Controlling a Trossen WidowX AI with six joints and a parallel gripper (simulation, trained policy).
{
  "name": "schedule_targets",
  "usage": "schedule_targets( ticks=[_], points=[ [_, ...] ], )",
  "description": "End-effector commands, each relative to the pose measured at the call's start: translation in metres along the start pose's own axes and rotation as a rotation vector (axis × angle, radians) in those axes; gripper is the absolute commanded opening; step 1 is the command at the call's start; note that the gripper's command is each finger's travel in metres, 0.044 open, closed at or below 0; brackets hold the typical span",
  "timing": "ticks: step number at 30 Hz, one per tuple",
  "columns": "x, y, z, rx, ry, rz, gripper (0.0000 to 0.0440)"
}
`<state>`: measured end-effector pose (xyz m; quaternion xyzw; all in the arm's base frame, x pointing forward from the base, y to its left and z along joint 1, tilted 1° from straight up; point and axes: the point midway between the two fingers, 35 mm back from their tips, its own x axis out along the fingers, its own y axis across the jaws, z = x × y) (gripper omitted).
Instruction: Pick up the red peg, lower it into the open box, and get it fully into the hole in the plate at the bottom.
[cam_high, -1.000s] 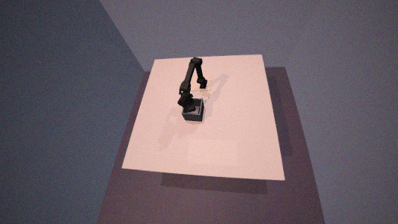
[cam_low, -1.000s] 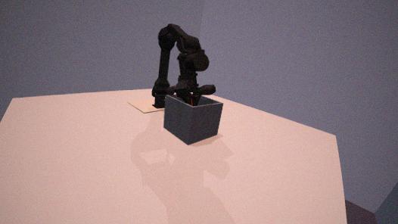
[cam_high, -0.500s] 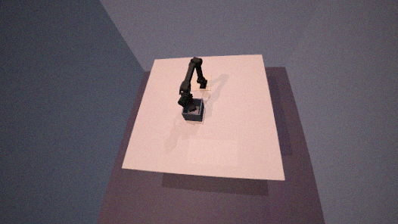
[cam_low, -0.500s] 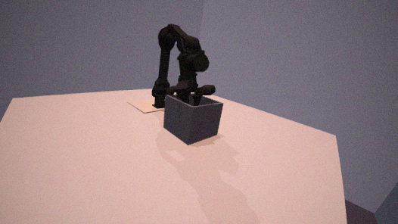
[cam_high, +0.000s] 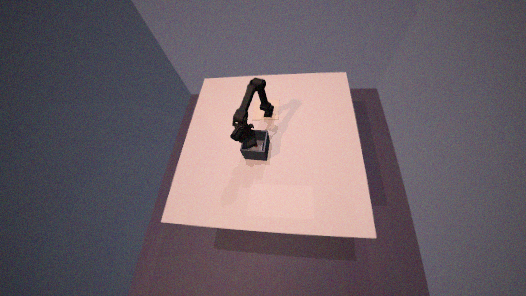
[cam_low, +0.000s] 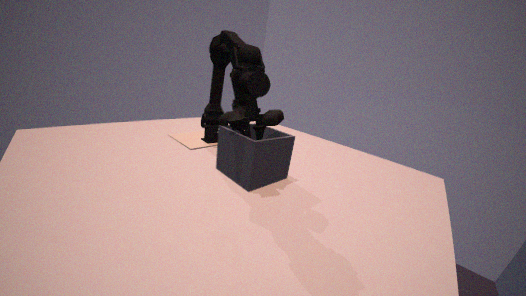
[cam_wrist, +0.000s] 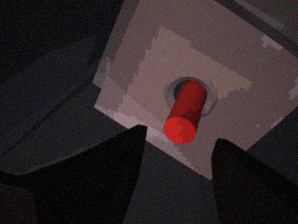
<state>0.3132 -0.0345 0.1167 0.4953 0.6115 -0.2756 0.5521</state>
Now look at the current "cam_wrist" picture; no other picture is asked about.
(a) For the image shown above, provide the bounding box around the red peg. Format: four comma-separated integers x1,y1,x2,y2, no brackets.
164,80,208,144

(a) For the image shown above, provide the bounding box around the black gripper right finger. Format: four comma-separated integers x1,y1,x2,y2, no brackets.
210,139,298,224

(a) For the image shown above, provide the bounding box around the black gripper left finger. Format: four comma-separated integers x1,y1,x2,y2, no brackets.
0,124,146,224

